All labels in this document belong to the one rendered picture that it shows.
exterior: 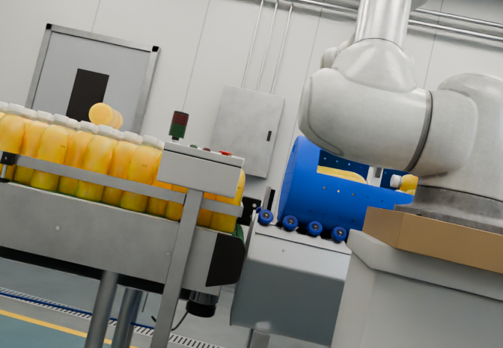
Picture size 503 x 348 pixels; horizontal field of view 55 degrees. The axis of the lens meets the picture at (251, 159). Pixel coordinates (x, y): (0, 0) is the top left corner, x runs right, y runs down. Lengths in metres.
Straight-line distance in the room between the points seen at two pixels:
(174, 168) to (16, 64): 4.67
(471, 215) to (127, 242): 0.86
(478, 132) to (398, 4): 0.29
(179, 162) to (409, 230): 0.65
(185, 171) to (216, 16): 4.08
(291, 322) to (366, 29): 0.90
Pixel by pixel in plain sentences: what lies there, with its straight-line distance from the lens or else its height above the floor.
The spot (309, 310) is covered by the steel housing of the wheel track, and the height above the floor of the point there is 0.72.
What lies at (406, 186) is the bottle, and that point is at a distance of 1.60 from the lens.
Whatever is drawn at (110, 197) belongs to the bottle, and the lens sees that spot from 1.42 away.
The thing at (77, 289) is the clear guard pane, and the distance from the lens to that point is 1.93.
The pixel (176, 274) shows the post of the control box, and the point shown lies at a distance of 1.26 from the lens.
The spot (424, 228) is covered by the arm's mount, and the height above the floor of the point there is 1.04.
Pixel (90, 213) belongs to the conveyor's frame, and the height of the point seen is 0.87.
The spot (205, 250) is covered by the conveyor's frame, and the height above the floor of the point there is 0.85.
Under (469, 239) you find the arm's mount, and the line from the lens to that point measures 0.76.
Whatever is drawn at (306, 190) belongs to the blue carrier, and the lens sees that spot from 1.41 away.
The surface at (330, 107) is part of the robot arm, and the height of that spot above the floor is 1.20.
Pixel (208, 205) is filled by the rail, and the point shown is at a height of 0.96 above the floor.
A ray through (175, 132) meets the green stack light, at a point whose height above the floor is 1.18.
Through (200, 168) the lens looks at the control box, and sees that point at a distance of 1.20.
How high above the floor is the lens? 1.04
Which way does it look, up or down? 3 degrees up
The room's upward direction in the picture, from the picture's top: 13 degrees clockwise
